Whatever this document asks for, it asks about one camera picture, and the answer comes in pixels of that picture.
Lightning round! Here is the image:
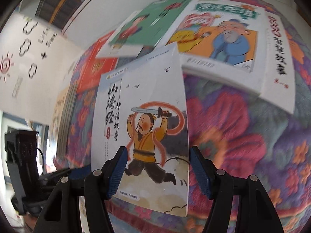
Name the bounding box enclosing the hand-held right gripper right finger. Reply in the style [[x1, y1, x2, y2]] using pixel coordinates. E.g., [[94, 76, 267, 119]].
[[189, 146, 280, 233]]

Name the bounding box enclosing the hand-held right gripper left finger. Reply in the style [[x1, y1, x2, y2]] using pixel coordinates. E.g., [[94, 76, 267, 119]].
[[31, 146, 128, 233]]

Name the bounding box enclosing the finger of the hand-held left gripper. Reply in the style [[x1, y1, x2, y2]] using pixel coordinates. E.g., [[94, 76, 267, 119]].
[[62, 165, 92, 180]]

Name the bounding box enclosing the stack of thin books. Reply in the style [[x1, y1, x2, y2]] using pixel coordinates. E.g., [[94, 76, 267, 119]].
[[51, 84, 79, 162]]

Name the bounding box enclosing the white warrior cover book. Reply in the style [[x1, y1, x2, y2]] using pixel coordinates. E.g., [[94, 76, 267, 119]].
[[90, 43, 190, 217]]

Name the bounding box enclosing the red donkey cover book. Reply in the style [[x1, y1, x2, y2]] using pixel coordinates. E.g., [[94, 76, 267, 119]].
[[76, 33, 119, 94]]

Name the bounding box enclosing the row of dark shelved books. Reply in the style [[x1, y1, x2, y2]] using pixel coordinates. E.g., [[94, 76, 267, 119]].
[[35, 0, 82, 30]]

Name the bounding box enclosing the floral blanket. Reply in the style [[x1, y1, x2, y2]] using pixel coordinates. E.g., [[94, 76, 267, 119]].
[[56, 0, 311, 233]]

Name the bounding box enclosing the white boxed book set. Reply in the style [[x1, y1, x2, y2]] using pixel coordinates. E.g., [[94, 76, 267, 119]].
[[168, 0, 295, 114]]

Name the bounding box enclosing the green girl cover book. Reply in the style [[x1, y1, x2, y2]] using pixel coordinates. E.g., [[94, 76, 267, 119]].
[[96, 0, 200, 59]]

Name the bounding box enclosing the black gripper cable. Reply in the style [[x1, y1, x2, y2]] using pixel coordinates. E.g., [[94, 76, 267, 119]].
[[36, 148, 45, 175]]

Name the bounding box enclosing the white wall switch panel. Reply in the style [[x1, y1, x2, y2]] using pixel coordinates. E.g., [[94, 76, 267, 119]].
[[12, 76, 23, 99]]

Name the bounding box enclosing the red sun wall sticker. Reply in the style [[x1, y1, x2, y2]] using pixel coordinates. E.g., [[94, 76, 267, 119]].
[[0, 52, 15, 83]]

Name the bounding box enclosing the black lettering wall sticker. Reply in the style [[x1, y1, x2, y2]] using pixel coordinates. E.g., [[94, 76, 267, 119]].
[[36, 25, 57, 48]]

